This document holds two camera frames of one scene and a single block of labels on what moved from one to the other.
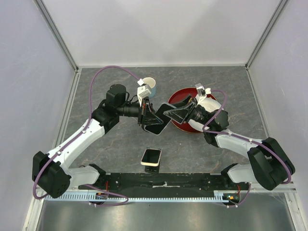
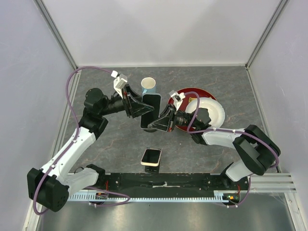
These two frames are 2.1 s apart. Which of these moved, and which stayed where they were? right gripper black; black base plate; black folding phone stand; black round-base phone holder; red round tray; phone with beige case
Moved: black round-base phone holder; right gripper black
Stayed: black base plate; black folding phone stand; phone with beige case; red round tray
